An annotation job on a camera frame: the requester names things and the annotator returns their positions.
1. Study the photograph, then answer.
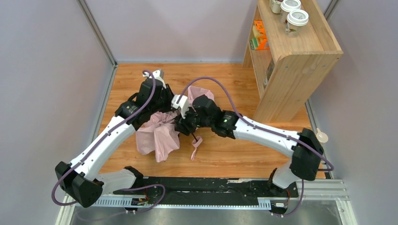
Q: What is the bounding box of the aluminium frame rail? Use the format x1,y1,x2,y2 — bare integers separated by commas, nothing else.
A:
54,175,358,225

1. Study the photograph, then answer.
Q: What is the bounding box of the middle white lidded cup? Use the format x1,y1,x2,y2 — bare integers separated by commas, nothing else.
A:
279,0,301,24

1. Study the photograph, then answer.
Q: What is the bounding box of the wooden shelf unit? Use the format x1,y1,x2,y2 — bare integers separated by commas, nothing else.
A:
242,0,343,123

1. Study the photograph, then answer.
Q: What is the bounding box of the white lidded cup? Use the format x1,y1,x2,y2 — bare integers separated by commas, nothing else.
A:
285,9,309,38
269,0,283,14
279,0,301,24

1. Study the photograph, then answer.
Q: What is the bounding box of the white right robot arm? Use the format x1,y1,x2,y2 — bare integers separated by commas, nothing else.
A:
171,95,323,189

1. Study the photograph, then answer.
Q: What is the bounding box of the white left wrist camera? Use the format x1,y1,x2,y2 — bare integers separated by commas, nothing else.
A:
152,69,166,88

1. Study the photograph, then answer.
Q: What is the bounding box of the back white lidded cup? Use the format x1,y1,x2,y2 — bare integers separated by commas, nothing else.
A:
269,0,283,14

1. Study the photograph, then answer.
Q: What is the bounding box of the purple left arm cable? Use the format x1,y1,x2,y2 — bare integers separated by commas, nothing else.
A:
51,69,156,215

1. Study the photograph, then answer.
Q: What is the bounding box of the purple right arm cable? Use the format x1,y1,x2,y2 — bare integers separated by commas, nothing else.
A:
178,76,335,217

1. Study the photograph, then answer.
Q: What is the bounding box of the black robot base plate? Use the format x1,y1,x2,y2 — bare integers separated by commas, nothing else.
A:
124,176,299,216

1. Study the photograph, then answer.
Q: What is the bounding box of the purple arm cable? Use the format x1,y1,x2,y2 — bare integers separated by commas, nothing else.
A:
51,69,156,215
178,76,335,217

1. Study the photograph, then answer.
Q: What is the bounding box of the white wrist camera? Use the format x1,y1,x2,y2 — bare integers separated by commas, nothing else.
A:
152,69,166,88
171,95,190,119

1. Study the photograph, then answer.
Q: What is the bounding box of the green juice bottle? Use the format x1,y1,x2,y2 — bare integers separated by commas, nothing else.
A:
315,128,329,143

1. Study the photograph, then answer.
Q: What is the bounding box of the orange box on shelf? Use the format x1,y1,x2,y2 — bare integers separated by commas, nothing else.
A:
249,20,270,50

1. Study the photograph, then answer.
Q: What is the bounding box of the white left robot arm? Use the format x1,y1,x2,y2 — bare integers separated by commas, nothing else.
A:
55,78,174,208

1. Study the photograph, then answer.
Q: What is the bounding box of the front white lidded cup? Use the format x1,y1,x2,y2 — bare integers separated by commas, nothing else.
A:
285,9,309,38

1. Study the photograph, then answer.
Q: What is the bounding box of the pink folding umbrella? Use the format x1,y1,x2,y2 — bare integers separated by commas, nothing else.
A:
136,86,214,163

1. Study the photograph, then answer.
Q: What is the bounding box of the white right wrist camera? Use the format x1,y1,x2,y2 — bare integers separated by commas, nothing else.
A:
171,95,190,119

